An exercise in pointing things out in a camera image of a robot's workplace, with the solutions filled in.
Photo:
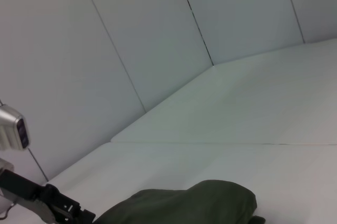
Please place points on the dark green printed t-shirt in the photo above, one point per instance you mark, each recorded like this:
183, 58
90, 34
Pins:
184, 205

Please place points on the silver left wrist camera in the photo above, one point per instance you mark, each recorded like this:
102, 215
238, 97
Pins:
13, 126

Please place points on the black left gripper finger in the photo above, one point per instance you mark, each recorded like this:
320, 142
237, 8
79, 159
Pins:
76, 217
64, 201

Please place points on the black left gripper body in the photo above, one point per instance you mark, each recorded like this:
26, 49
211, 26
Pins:
23, 192

